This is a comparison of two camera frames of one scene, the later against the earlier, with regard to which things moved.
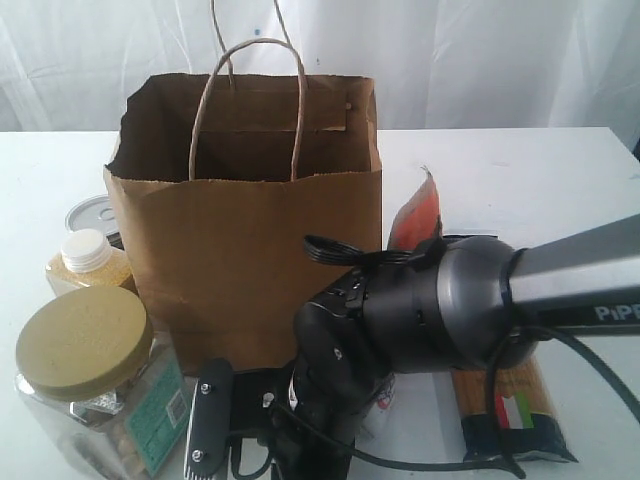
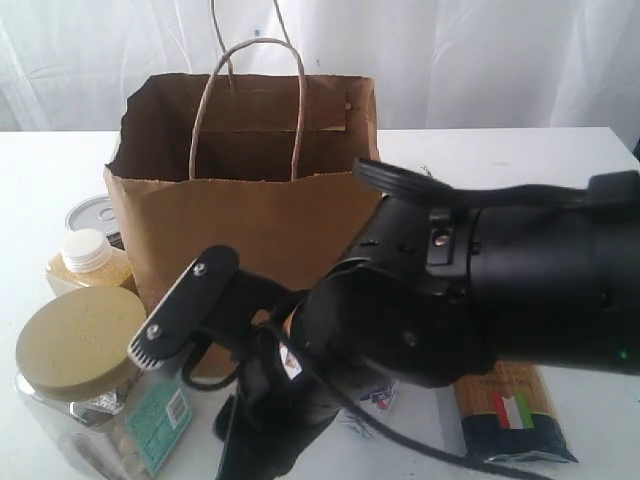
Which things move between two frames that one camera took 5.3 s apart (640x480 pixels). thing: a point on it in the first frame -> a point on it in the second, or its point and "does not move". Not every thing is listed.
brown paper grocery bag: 216,184 does not move
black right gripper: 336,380 -> 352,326
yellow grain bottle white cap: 87,260 does not move
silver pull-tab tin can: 96,212 does not move
